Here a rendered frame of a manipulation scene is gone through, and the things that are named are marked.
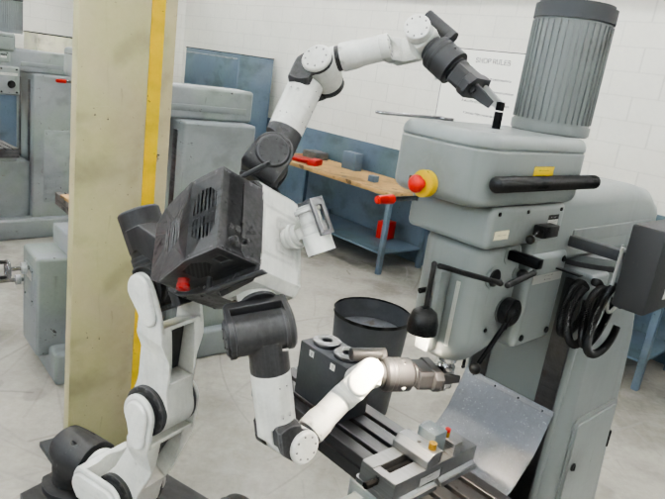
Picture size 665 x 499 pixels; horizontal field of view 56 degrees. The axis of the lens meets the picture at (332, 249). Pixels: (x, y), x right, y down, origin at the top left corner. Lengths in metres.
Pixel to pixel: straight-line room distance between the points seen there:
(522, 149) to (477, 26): 5.45
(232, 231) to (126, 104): 1.58
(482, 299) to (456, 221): 0.21
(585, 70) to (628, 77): 4.32
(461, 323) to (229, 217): 0.61
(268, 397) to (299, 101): 0.72
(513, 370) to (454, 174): 0.87
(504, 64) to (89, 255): 4.73
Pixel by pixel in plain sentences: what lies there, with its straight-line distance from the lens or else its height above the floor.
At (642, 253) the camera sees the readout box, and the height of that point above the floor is 1.66.
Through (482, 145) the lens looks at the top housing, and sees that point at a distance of 1.34.
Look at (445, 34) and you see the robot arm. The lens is 1.64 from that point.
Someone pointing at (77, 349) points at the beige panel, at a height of 0.61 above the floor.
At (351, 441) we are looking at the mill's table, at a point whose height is 0.94.
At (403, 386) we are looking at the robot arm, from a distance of 1.63.
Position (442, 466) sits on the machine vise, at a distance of 1.81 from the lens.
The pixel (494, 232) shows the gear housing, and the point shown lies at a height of 1.67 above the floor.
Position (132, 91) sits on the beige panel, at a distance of 2.85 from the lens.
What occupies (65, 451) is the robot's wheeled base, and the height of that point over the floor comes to 0.73.
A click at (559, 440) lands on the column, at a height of 1.01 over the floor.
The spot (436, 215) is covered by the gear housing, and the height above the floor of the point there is 1.67.
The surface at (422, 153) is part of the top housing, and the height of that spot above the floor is 1.82.
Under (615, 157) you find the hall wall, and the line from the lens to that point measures 5.99.
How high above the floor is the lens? 1.97
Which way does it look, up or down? 16 degrees down
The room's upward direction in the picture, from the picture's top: 8 degrees clockwise
